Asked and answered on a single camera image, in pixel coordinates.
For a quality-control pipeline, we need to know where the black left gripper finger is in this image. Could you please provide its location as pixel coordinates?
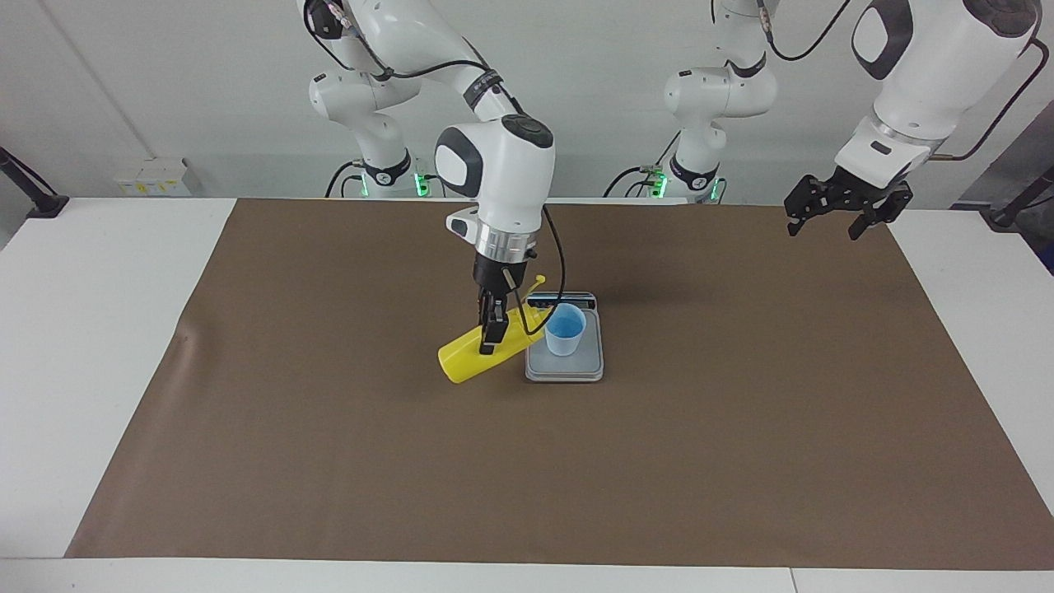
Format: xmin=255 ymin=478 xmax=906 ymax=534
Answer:
xmin=846 ymin=196 xmax=902 ymax=242
xmin=782 ymin=194 xmax=823 ymax=239

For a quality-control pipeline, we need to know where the yellow squeeze bottle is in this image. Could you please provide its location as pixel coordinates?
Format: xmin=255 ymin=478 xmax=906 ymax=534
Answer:
xmin=437 ymin=274 xmax=549 ymax=386

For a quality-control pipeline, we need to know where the light blue plastic cup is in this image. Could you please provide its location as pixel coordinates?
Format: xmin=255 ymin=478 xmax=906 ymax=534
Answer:
xmin=544 ymin=302 xmax=588 ymax=357

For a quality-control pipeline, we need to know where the silver digital kitchen scale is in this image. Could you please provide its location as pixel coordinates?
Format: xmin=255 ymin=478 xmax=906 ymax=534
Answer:
xmin=525 ymin=291 xmax=605 ymax=384

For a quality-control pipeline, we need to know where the black metal stand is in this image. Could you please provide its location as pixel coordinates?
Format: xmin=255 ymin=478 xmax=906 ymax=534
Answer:
xmin=980 ymin=165 xmax=1054 ymax=231
xmin=0 ymin=146 xmax=70 ymax=220

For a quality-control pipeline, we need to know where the brown paper table mat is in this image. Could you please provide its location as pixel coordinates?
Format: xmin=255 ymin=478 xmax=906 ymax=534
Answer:
xmin=64 ymin=198 xmax=1054 ymax=572

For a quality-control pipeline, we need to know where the dark grey background panel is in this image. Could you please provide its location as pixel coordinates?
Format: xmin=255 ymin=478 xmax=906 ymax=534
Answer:
xmin=951 ymin=99 xmax=1054 ymax=212

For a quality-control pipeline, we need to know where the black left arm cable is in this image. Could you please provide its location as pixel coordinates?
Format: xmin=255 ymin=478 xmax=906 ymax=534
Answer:
xmin=756 ymin=0 xmax=1054 ymax=162

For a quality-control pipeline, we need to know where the white wall outlet box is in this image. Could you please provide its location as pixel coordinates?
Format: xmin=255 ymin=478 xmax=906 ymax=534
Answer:
xmin=114 ymin=157 xmax=193 ymax=198

